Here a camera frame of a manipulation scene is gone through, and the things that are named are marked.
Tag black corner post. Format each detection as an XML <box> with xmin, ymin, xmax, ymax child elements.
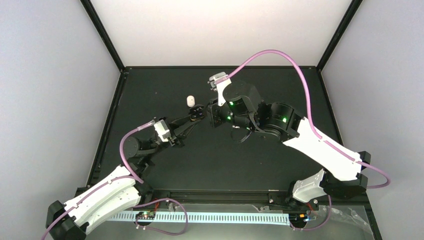
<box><xmin>316</xmin><ymin>0</ymin><xmax>363</xmax><ymax>72</ymax></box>
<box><xmin>80</xmin><ymin>0</ymin><xmax>125</xmax><ymax>72</ymax></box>

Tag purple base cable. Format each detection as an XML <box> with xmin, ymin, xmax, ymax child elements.
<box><xmin>289</xmin><ymin>194</ymin><xmax>333</xmax><ymax>232</ymax></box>
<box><xmin>129</xmin><ymin>196</ymin><xmax>190</xmax><ymax>237</ymax></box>

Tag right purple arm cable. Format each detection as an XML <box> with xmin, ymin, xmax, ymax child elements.
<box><xmin>213</xmin><ymin>49</ymin><xmax>392</xmax><ymax>190</ymax></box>

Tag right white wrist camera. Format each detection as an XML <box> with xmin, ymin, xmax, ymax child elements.
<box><xmin>207</xmin><ymin>72</ymin><xmax>232</xmax><ymax>107</ymax></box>

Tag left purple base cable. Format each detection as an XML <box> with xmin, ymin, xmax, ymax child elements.
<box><xmin>129</xmin><ymin>196</ymin><xmax>190</xmax><ymax>237</ymax></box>

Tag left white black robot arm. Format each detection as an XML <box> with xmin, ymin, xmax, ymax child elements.
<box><xmin>41</xmin><ymin>114</ymin><xmax>205</xmax><ymax>240</ymax></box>

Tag white earbud case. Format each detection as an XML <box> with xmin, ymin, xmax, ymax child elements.
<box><xmin>186</xmin><ymin>95</ymin><xmax>196</xmax><ymax>108</ymax></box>

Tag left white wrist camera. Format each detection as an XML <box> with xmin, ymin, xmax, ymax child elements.
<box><xmin>153</xmin><ymin>119</ymin><xmax>171</xmax><ymax>143</ymax></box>

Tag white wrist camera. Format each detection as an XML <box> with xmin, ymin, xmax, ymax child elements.
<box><xmin>153</xmin><ymin>119</ymin><xmax>171</xmax><ymax>143</ymax></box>
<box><xmin>207</xmin><ymin>72</ymin><xmax>232</xmax><ymax>107</ymax></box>

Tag white slotted cable duct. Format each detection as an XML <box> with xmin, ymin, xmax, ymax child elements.
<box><xmin>109</xmin><ymin>211</ymin><xmax>290</xmax><ymax>226</ymax></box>

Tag left black corner post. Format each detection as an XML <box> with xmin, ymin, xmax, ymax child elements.
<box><xmin>80</xmin><ymin>0</ymin><xmax>125</xmax><ymax>72</ymax></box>

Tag black mounting rail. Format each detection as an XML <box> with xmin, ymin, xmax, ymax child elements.
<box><xmin>72</xmin><ymin>187</ymin><xmax>369</xmax><ymax>213</ymax></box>

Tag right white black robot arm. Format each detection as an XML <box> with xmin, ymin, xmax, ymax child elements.
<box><xmin>207</xmin><ymin>74</ymin><xmax>371</xmax><ymax>210</ymax></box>

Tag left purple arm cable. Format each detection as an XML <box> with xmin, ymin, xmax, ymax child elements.
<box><xmin>40</xmin><ymin>120</ymin><xmax>156</xmax><ymax>240</ymax></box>

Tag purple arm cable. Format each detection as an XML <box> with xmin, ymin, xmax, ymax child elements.
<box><xmin>40</xmin><ymin>120</ymin><xmax>156</xmax><ymax>240</ymax></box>
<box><xmin>213</xmin><ymin>49</ymin><xmax>392</xmax><ymax>190</ymax></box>

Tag black gold charging case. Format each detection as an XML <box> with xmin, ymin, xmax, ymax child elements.
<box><xmin>189</xmin><ymin>104</ymin><xmax>207</xmax><ymax>122</ymax></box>

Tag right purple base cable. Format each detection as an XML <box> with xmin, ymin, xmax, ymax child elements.
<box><xmin>289</xmin><ymin>194</ymin><xmax>333</xmax><ymax>232</ymax></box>

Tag right black corner post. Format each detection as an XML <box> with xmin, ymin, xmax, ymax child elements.
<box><xmin>316</xmin><ymin>0</ymin><xmax>363</xmax><ymax>72</ymax></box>

